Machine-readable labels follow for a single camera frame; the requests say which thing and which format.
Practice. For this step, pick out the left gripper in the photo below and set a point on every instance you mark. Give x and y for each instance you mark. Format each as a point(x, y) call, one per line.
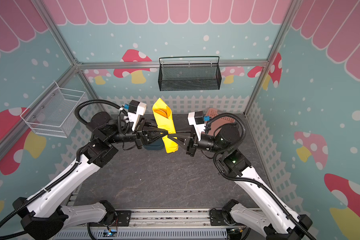
point(138, 135)

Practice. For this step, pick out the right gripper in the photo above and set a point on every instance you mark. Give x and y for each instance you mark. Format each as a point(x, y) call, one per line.
point(193, 143)

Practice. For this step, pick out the yellow paper napkin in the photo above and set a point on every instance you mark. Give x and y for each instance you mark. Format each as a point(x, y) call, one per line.
point(166, 124)

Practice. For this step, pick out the orange plastic spoon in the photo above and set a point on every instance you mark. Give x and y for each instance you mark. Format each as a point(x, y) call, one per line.
point(161, 112)

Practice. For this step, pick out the dark teal plastic tub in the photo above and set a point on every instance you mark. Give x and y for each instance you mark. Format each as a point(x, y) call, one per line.
point(155, 146)

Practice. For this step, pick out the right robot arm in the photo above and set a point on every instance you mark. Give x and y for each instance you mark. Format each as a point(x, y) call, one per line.
point(222, 136)

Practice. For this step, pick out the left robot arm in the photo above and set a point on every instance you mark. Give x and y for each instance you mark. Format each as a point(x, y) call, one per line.
point(42, 215)

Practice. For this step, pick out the pink perforated plastic basket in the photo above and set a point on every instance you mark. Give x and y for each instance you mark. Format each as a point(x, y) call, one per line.
point(212, 113)

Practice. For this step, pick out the black wire mesh basket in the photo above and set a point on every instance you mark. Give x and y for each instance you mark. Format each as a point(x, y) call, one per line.
point(194, 73)

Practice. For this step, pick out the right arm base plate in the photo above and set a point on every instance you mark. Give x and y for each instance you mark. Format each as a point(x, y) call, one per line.
point(219, 217)

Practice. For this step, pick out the aluminium front rail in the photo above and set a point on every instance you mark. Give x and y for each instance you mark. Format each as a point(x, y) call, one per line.
point(168, 217)

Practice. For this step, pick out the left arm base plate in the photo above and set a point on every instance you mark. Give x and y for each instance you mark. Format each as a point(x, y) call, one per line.
point(119, 218)

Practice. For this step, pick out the white slotted cable duct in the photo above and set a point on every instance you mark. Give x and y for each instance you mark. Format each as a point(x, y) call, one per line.
point(160, 234)

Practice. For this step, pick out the white wire mesh basket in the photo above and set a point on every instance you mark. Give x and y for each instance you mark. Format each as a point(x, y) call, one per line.
point(52, 113)

